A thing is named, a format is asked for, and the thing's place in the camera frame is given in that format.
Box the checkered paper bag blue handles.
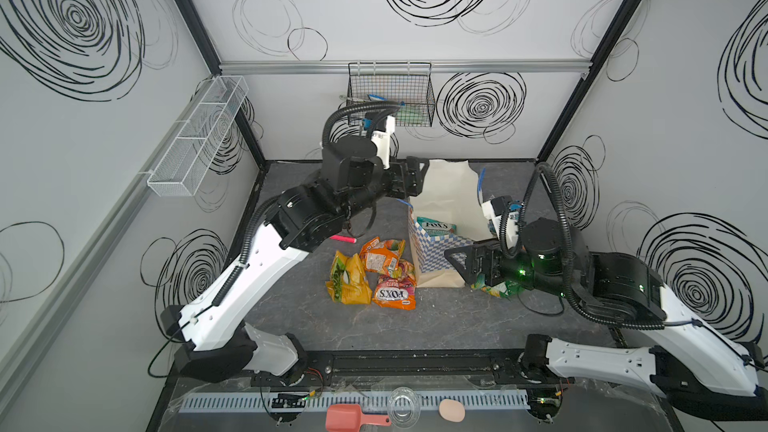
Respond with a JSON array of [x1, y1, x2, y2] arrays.
[[408, 160, 492, 288]]

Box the orange Fox's candy bag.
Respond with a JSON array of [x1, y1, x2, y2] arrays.
[[372, 276, 416, 311]]

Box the orange fruit snack packet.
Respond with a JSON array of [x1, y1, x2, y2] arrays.
[[360, 237, 415, 280]]

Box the yellow snack packet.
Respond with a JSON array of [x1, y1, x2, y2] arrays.
[[326, 251, 372, 305]]

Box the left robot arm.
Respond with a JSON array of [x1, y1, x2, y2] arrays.
[[161, 100, 429, 384]]

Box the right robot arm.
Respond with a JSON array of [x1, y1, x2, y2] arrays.
[[444, 162, 767, 422]]

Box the pink marker pen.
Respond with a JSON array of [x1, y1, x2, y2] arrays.
[[330, 235, 357, 244]]

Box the pink oval sponge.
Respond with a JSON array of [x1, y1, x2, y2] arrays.
[[438, 399, 466, 423]]

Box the pink plastic scoop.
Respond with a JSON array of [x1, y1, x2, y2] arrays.
[[325, 404, 392, 432]]

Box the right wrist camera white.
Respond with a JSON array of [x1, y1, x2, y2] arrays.
[[481, 196, 522, 250]]

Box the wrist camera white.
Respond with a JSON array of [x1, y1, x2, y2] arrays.
[[481, 196, 522, 250], [366, 114, 396, 169]]

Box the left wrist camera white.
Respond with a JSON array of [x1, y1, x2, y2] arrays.
[[366, 114, 396, 169]]

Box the items in wire basket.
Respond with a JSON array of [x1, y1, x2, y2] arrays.
[[396, 101, 429, 126]]

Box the black wire wall basket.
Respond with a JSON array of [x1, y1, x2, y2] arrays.
[[344, 61, 436, 127]]

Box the grey slotted cable duct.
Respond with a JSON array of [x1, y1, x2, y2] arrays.
[[178, 389, 530, 414]]

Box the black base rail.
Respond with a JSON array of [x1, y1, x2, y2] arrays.
[[251, 347, 652, 388]]

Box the clear acrylic wall shelf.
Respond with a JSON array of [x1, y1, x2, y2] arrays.
[[147, 75, 248, 198]]

